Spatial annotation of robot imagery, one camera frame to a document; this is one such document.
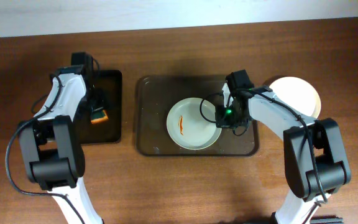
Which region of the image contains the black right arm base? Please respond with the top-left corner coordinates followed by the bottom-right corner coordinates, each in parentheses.
top-left (310, 217), bottom-right (344, 224)

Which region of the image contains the pale green plate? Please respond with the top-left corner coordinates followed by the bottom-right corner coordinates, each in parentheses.
top-left (166, 98), bottom-right (222, 151)

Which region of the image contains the green and orange sponge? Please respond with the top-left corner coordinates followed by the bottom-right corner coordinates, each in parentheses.
top-left (90, 109), bottom-right (109, 124)

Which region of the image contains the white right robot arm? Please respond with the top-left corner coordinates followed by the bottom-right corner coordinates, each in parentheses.
top-left (215, 70), bottom-right (351, 224)

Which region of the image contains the small black tray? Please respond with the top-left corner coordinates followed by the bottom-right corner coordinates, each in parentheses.
top-left (74, 70), bottom-right (122, 144)

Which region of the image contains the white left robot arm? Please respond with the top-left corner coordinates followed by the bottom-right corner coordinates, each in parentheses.
top-left (13, 52), bottom-right (108, 223)

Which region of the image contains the large brown serving tray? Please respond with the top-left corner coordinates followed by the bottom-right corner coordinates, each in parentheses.
top-left (135, 75), bottom-right (260, 157)

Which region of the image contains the cream white plate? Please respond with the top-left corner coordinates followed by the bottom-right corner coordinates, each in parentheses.
top-left (269, 77), bottom-right (321, 118)

